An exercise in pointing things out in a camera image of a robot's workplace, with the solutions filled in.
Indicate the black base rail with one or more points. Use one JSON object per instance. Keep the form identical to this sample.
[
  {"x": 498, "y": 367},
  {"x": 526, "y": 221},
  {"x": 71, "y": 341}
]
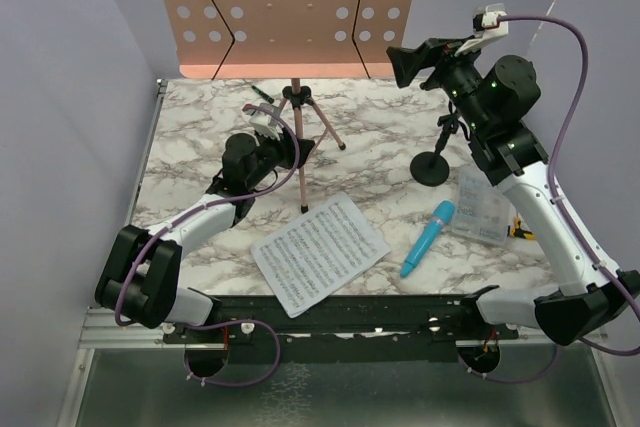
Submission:
[{"x": 342, "y": 329}]

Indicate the pink music stand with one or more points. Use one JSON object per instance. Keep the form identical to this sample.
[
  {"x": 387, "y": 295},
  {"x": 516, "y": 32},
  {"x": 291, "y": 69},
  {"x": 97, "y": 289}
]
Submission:
[{"x": 294, "y": 40}]

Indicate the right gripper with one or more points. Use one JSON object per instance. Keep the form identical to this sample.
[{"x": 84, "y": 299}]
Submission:
[{"x": 408, "y": 62}]

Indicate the clear plastic parts box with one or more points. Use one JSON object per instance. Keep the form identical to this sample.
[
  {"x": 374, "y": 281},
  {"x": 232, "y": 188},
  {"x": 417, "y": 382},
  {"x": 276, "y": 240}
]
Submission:
[{"x": 482, "y": 213}]

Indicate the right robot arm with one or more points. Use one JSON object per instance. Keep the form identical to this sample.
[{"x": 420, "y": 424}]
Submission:
[{"x": 590, "y": 288}]

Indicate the black microphone stand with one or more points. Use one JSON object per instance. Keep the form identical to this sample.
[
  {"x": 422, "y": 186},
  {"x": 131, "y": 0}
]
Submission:
[{"x": 431, "y": 168}]

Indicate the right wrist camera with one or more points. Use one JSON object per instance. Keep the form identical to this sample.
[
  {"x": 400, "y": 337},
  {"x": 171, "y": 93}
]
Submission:
[{"x": 487, "y": 29}]

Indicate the teal toy microphone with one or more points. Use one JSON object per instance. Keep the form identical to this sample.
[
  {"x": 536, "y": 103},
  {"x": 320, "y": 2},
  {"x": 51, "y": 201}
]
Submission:
[{"x": 441, "y": 216}]

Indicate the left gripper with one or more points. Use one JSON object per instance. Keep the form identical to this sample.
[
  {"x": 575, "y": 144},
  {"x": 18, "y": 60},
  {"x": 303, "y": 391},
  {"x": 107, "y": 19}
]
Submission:
[{"x": 285, "y": 147}]

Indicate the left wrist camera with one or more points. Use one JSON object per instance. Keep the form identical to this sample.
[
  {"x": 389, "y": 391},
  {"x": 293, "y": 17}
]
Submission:
[{"x": 264, "y": 120}]

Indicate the sheet music page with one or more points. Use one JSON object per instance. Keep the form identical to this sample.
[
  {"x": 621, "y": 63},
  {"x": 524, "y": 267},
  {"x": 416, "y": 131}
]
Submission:
[{"x": 319, "y": 253}]

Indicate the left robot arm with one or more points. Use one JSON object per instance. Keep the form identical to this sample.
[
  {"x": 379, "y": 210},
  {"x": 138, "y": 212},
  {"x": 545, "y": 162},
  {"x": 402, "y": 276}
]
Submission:
[{"x": 144, "y": 263}]

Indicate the aluminium frame rail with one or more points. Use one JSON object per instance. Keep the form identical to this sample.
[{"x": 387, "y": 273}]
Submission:
[{"x": 99, "y": 331}]

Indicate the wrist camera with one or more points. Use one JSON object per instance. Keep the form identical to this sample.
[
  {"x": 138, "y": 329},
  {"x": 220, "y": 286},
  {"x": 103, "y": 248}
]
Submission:
[
  {"x": 487, "y": 29},
  {"x": 264, "y": 120}
]

